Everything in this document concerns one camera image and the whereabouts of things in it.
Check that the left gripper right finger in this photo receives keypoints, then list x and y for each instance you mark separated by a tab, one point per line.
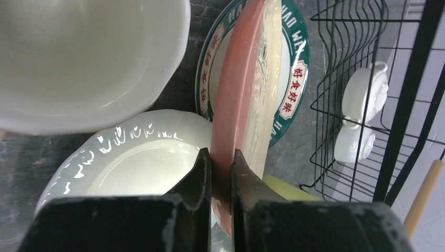
262	220

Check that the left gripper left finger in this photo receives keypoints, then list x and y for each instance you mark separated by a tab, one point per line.
176	221

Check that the white scalloped plate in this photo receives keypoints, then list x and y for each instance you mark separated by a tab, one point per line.
146	155

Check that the white bowl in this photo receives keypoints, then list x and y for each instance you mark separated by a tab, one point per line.
351	144

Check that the pink and cream plate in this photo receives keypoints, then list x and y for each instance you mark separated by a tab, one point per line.
246	100

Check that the white cup with handle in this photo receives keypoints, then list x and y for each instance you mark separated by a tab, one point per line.
365	93

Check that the pink mug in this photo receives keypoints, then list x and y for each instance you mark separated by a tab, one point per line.
82	66

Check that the yellow green mug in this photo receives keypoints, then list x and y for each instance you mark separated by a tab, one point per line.
288	191

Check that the black wire dish rack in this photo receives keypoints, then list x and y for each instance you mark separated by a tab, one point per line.
405	169

